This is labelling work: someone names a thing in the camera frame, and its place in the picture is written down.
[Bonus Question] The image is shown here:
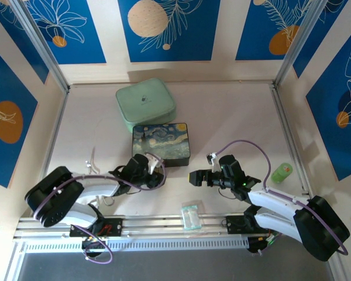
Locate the starry night painted box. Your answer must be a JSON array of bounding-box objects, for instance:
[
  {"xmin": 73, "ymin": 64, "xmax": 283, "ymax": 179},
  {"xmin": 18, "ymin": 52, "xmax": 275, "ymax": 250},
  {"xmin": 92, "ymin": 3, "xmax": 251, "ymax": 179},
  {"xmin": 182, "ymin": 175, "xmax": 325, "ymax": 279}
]
[{"xmin": 132, "ymin": 122, "xmax": 192, "ymax": 169}]

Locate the clear plastic packet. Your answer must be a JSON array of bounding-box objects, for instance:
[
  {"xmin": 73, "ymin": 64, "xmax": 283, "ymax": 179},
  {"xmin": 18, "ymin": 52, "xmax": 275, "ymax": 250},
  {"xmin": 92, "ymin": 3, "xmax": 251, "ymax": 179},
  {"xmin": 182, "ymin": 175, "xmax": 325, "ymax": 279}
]
[{"xmin": 180, "ymin": 200, "xmax": 204, "ymax": 232}]

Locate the green plastic bottle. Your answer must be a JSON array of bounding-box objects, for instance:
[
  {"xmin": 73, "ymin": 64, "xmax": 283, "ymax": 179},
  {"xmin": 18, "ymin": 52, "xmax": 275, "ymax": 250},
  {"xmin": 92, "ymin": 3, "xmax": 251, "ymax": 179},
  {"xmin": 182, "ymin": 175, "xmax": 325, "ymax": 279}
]
[{"xmin": 271, "ymin": 163, "xmax": 294, "ymax": 185}]

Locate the aluminium table edge profile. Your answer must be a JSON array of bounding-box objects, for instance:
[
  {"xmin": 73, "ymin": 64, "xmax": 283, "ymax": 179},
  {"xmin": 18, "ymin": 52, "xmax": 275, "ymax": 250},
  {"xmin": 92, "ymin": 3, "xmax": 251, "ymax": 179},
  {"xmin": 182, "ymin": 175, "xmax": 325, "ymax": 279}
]
[
  {"xmin": 269, "ymin": 85, "xmax": 317, "ymax": 209},
  {"xmin": 38, "ymin": 87, "xmax": 70, "ymax": 176}
]

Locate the mint green zip case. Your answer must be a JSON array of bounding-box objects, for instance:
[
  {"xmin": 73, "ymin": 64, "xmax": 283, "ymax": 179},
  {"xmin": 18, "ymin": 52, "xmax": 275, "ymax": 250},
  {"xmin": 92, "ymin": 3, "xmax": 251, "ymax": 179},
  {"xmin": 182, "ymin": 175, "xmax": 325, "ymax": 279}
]
[{"xmin": 115, "ymin": 77, "xmax": 177, "ymax": 133}]

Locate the blue poster with orange oval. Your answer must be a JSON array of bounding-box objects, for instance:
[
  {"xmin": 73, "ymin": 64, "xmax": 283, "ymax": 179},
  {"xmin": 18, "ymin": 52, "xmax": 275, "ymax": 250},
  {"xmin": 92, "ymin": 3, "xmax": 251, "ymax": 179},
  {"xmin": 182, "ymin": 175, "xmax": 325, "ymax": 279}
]
[{"xmin": 0, "ymin": 42, "xmax": 39, "ymax": 189}]

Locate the blue poster with beige circle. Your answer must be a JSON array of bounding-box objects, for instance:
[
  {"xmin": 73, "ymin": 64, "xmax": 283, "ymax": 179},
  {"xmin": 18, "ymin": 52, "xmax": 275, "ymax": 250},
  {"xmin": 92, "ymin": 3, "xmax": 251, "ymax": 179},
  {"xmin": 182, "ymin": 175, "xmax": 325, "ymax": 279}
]
[{"xmin": 118, "ymin": 0, "xmax": 222, "ymax": 63}]

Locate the blue poster with orange circle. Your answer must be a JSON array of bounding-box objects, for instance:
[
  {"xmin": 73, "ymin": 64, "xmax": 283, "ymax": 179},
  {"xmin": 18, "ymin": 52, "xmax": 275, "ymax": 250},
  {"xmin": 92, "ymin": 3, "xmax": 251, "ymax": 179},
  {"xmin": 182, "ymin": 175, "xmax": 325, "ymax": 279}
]
[{"xmin": 235, "ymin": 0, "xmax": 323, "ymax": 61}]

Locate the blue poster with flower outline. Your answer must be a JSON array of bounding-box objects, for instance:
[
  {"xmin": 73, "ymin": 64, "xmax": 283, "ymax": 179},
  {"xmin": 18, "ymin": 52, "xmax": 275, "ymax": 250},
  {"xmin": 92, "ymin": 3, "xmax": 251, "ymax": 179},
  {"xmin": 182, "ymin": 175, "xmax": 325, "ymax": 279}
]
[{"xmin": 19, "ymin": 0, "xmax": 108, "ymax": 66}]

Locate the thin black cable loop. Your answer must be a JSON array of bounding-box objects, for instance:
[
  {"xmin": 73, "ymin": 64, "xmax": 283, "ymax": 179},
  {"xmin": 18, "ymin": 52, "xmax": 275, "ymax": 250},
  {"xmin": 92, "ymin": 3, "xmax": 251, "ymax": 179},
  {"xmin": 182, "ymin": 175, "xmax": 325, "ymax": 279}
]
[{"xmin": 217, "ymin": 186, "xmax": 238, "ymax": 200}]

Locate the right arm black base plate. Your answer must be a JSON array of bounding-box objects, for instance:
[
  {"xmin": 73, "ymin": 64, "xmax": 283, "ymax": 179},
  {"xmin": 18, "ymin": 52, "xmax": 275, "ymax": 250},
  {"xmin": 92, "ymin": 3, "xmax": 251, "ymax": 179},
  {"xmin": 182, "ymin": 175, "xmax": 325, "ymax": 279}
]
[{"xmin": 225, "ymin": 215, "xmax": 270, "ymax": 235}]

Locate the aluminium mounting rail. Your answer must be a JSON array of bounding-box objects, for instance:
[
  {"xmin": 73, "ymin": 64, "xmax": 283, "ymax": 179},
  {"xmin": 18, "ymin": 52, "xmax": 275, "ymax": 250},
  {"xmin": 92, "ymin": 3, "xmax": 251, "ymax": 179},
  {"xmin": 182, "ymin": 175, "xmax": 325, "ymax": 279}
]
[{"xmin": 13, "ymin": 214, "xmax": 270, "ymax": 238}]

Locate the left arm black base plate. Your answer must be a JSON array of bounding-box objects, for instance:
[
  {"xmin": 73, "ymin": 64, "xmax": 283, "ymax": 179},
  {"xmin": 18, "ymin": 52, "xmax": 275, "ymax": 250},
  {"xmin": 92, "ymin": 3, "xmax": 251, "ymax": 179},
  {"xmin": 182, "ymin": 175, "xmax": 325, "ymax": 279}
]
[{"xmin": 69, "ymin": 218, "xmax": 124, "ymax": 238}]

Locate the slotted white cable tray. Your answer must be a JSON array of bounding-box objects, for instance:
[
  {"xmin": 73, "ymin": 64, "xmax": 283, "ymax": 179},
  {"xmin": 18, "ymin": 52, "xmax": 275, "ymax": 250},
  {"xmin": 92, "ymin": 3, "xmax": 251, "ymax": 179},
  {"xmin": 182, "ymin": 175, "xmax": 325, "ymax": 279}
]
[{"xmin": 23, "ymin": 238, "xmax": 250, "ymax": 254}]

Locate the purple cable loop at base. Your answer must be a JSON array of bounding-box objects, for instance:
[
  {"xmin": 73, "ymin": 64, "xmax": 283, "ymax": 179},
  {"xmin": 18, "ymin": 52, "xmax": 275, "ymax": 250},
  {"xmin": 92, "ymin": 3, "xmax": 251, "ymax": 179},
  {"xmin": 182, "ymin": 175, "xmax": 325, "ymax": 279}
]
[{"xmin": 82, "ymin": 233, "xmax": 113, "ymax": 265}]

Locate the aluminium frame post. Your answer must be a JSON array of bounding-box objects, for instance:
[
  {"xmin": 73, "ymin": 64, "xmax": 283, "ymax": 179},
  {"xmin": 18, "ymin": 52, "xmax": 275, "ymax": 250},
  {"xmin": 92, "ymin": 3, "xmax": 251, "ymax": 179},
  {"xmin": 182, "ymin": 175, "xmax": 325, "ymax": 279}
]
[
  {"xmin": 273, "ymin": 0, "xmax": 331, "ymax": 88},
  {"xmin": 9, "ymin": 0, "xmax": 70, "ymax": 94}
]

